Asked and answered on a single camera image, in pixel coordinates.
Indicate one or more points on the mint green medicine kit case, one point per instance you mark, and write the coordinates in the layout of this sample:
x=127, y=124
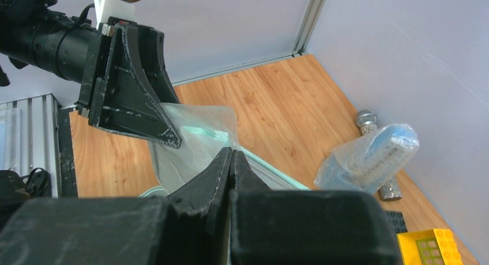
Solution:
x=275, y=171

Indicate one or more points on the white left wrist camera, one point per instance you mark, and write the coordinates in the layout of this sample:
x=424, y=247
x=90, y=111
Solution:
x=123, y=9

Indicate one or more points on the dark grey brick baseplate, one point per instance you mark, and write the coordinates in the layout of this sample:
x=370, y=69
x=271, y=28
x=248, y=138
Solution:
x=396, y=221

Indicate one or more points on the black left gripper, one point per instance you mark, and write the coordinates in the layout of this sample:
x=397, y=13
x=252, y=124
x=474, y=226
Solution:
x=46, y=51

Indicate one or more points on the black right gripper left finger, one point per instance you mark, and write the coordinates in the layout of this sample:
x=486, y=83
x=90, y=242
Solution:
x=190, y=226

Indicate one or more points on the yellow toy window brick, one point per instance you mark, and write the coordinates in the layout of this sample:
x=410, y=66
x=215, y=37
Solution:
x=433, y=246

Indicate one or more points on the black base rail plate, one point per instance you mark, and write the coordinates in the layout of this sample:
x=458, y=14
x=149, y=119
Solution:
x=67, y=172

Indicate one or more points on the white gauze packet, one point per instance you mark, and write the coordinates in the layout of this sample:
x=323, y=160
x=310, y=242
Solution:
x=215, y=117

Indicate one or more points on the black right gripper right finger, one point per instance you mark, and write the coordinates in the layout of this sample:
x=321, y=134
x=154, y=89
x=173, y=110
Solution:
x=305, y=226

